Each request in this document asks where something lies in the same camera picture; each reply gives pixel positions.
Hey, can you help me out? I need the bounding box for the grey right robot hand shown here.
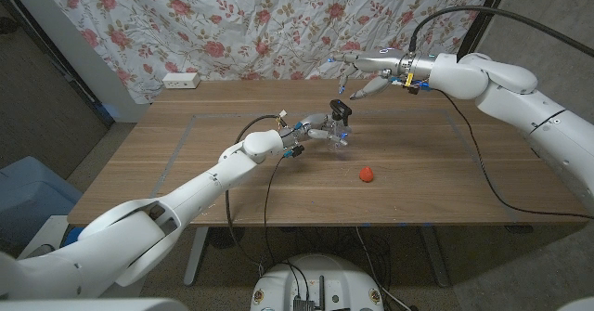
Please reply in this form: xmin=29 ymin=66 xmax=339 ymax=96
xmin=327 ymin=46 xmax=437 ymax=101

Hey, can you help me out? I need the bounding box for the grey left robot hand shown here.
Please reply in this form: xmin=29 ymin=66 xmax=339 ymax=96
xmin=277 ymin=110 xmax=352 ymax=160

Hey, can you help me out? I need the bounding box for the clear plastic spray bottle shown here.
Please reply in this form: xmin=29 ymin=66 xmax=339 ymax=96
xmin=324 ymin=115 xmax=353 ymax=153

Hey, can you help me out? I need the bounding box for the floral print backdrop cloth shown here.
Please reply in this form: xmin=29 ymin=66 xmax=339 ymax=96
xmin=34 ymin=0 xmax=497 ymax=106

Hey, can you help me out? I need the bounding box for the white power strip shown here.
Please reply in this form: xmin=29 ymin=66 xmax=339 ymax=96
xmin=161 ymin=71 xmax=201 ymax=90

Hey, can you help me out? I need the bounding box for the black round disc under table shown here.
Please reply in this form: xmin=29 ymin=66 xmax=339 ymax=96
xmin=208 ymin=227 xmax=246 ymax=250

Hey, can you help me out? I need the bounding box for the white robot torso base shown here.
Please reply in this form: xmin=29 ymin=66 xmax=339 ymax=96
xmin=249 ymin=253 xmax=385 ymax=311

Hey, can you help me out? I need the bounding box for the grey table leg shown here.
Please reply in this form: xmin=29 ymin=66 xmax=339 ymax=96
xmin=419 ymin=225 xmax=452 ymax=288

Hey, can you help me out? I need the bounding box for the white table leg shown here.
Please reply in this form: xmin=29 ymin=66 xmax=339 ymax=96
xmin=183 ymin=227 xmax=209 ymax=288

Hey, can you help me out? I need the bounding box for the blue and black foot pedal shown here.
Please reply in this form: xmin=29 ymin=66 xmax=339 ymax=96
xmin=62 ymin=226 xmax=87 ymax=248

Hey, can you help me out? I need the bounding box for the white robot chest cover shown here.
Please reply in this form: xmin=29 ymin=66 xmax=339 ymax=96
xmin=0 ymin=297 xmax=189 ymax=311

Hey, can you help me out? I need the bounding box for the white floor board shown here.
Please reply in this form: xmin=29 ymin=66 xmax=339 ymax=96
xmin=16 ymin=214 xmax=148 ymax=298

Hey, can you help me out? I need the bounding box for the blue plastic bin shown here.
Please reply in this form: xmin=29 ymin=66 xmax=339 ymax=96
xmin=0 ymin=156 xmax=84 ymax=252

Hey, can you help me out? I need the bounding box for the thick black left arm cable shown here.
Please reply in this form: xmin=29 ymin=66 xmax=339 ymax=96
xmin=224 ymin=113 xmax=282 ymax=273

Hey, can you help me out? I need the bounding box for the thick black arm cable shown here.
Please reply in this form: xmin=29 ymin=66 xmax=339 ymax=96
xmin=408 ymin=6 xmax=594 ymax=58
xmin=224 ymin=113 xmax=282 ymax=273

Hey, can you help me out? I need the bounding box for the thin black left wrist cable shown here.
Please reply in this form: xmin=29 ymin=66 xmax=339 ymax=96
xmin=262 ymin=155 xmax=291 ymax=270

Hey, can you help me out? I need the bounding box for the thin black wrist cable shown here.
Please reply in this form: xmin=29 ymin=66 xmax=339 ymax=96
xmin=262 ymin=155 xmax=291 ymax=270
xmin=433 ymin=87 xmax=594 ymax=220

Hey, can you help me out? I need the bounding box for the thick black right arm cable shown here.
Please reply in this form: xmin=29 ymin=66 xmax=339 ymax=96
xmin=408 ymin=6 xmax=594 ymax=58

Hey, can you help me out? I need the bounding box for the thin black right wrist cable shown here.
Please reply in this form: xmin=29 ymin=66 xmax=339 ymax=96
xmin=433 ymin=87 xmax=594 ymax=220

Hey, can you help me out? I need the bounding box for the white floor cable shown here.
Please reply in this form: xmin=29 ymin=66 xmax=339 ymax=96
xmin=355 ymin=227 xmax=412 ymax=311

